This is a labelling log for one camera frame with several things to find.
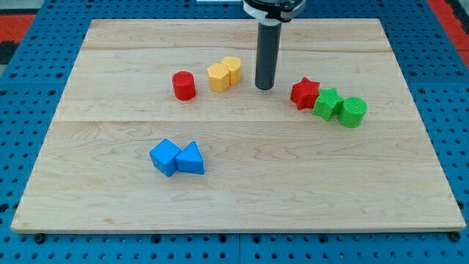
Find green star block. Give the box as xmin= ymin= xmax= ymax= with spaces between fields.
xmin=312 ymin=88 xmax=344 ymax=121

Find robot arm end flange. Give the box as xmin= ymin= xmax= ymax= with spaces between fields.
xmin=243 ymin=0 xmax=307 ymax=26

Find red cylinder block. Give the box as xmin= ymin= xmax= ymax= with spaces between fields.
xmin=171 ymin=71 xmax=196 ymax=100

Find yellow heart block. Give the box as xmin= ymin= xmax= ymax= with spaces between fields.
xmin=221 ymin=56 xmax=242 ymax=85

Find yellow hexagon block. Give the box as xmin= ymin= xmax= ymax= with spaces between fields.
xmin=207 ymin=63 xmax=229 ymax=92

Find blue cube block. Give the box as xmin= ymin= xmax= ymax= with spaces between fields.
xmin=149 ymin=139 xmax=182 ymax=177

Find green cylinder block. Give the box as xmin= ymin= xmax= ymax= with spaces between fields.
xmin=339 ymin=97 xmax=368 ymax=128

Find wooden board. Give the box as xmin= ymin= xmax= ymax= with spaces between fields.
xmin=11 ymin=18 xmax=466 ymax=234

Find blue triangle block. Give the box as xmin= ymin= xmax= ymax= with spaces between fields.
xmin=175 ymin=142 xmax=204 ymax=175

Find red star block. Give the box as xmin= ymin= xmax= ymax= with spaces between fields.
xmin=290 ymin=77 xmax=321 ymax=110

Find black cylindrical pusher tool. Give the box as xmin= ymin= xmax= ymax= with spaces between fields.
xmin=255 ymin=23 xmax=281 ymax=90

